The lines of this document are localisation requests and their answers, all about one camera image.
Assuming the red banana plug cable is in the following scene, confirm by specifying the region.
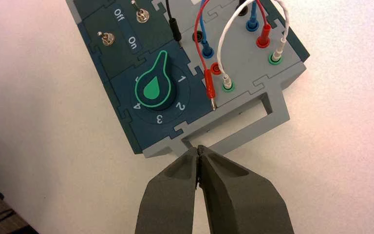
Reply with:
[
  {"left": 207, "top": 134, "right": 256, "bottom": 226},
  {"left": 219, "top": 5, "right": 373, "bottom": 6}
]
[{"left": 193, "top": 0, "right": 271, "bottom": 112}]

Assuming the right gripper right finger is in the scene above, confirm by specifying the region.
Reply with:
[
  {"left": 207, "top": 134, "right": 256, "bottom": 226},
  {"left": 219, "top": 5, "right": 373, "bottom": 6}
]
[{"left": 198, "top": 145, "right": 295, "bottom": 234}]

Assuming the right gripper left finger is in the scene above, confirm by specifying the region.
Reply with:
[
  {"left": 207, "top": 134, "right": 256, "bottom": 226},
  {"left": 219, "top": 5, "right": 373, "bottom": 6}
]
[{"left": 134, "top": 147, "right": 198, "bottom": 234}]

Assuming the silver metal toggle switch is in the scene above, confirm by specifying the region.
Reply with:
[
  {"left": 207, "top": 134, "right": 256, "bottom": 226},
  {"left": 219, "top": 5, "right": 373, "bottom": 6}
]
[
  {"left": 97, "top": 31, "right": 116, "bottom": 46},
  {"left": 130, "top": 0, "right": 150, "bottom": 24}
]

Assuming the white banana plug cable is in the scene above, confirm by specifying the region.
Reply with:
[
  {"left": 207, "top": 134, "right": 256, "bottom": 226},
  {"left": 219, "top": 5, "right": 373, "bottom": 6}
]
[{"left": 216, "top": 0, "right": 291, "bottom": 91}]

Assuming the blue banana plug cable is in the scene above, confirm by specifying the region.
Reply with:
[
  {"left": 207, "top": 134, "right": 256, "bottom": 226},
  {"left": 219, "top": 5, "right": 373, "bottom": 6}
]
[{"left": 199, "top": 0, "right": 260, "bottom": 59}]

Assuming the green rotary knob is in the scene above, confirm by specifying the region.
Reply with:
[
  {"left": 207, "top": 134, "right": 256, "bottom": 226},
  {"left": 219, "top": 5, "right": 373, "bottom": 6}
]
[{"left": 134, "top": 50, "right": 179, "bottom": 109}]

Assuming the black banana plug cable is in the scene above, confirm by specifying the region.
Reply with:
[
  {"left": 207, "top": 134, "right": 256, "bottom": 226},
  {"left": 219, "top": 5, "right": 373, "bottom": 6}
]
[{"left": 165, "top": 0, "right": 249, "bottom": 49}]

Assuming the blue and grey control box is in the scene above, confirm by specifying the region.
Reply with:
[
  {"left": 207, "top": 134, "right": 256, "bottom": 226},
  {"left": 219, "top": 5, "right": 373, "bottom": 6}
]
[{"left": 65, "top": 0, "right": 311, "bottom": 159}]

